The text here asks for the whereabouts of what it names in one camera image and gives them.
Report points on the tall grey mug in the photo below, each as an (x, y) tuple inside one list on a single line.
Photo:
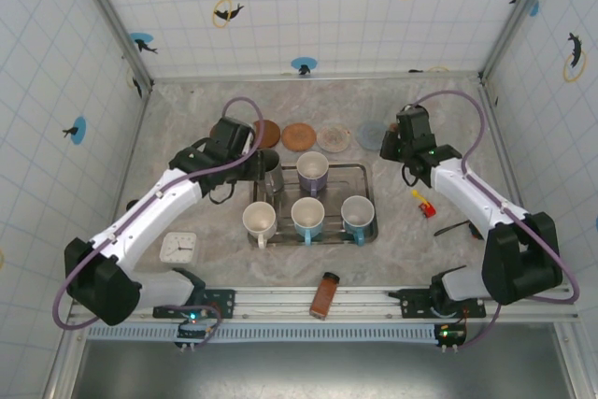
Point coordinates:
[(275, 179)]

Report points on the light brown cork coaster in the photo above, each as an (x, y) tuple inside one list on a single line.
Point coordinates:
[(299, 137)]

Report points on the purple mug white inside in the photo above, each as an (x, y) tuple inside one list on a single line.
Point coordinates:
[(312, 167)]

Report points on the blue floral mug white inside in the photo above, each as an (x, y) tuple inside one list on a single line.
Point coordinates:
[(357, 213)]

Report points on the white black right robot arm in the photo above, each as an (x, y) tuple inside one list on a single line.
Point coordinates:
[(467, 193)]

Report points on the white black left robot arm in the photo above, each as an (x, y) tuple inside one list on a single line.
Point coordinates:
[(154, 203)]

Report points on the plain brown wooden coaster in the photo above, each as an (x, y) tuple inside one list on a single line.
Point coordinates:
[(271, 133)]

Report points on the translucent blue coaster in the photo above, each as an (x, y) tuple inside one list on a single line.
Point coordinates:
[(371, 135)]

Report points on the pale patterned fabric coaster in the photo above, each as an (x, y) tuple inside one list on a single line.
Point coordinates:
[(333, 138)]

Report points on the red yellow toy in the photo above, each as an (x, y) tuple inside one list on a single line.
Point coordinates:
[(426, 208)]

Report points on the stainless steel tray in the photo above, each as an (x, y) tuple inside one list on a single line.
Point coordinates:
[(350, 179)]

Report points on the black pen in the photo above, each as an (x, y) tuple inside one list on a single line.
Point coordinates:
[(451, 228)]

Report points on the half hidden black animal sticker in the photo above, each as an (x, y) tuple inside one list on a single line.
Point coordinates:
[(416, 71)]

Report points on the white square clock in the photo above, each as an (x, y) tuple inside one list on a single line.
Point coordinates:
[(177, 247)]

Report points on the seal blue circle sticker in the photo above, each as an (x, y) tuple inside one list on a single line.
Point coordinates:
[(301, 63)]

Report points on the spice jar black lid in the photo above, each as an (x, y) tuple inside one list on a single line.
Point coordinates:
[(323, 298)]

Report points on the fish blue oval sticker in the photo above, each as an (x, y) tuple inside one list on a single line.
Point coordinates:
[(77, 130)]

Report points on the shark blue circle sticker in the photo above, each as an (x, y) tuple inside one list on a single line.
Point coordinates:
[(142, 41)]

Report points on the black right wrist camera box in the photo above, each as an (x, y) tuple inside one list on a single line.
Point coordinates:
[(413, 121)]

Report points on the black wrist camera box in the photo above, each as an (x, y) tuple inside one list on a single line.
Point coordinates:
[(413, 121), (231, 135)]

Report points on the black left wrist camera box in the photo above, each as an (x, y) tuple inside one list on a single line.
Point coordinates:
[(231, 135)]

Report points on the aluminium back rail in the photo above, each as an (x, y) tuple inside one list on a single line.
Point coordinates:
[(374, 76)]

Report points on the aluminium side rail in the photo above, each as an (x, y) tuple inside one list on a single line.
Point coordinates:
[(131, 151), (507, 151)]

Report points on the aluminium front rail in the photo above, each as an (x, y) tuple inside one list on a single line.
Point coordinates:
[(280, 298)]

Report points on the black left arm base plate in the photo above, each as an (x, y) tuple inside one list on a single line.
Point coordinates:
[(224, 301)]

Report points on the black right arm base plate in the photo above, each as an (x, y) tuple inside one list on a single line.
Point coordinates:
[(411, 301)]

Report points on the aluminium frame post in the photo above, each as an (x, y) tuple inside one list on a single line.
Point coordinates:
[(518, 20), (112, 20)]

